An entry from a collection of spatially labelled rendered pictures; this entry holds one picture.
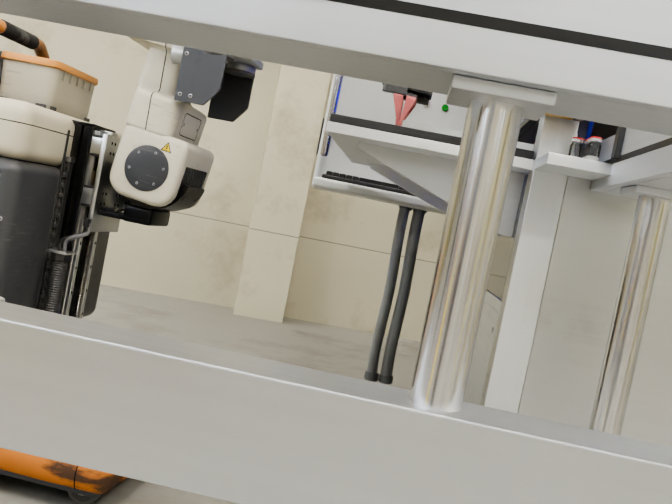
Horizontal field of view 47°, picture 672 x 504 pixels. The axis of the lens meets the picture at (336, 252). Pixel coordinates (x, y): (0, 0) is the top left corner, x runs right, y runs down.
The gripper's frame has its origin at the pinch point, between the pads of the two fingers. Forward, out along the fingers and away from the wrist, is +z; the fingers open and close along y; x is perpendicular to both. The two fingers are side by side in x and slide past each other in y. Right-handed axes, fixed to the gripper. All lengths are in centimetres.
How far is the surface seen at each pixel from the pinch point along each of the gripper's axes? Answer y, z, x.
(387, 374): 12, 67, 101
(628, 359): 46, 31, -34
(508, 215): 25.9, 11.9, -1.8
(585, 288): 41.8, 22.2, -11.7
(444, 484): 16, 41, -92
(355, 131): -7.2, 3.7, -10.6
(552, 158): 27.9, 2.1, -25.4
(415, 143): 4.5, 3.2, -10.5
